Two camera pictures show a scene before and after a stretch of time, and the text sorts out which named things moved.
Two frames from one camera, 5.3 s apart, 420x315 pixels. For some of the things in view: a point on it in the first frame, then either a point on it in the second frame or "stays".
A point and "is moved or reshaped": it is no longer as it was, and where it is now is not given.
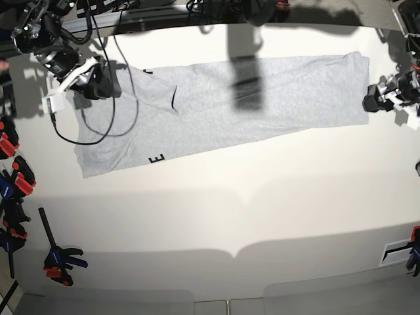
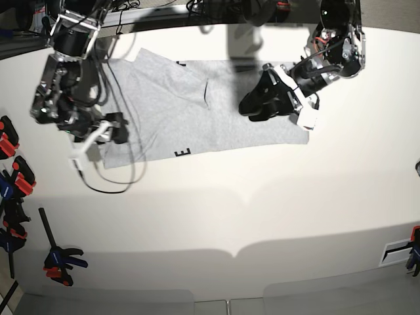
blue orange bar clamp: (58, 260) stays
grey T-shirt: (173, 109) is moved or reshaped
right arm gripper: (373, 101) → (272, 96)
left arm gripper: (96, 84) → (81, 124)
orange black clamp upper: (9, 138) stays
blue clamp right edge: (413, 260) stays
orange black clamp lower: (24, 180) stays
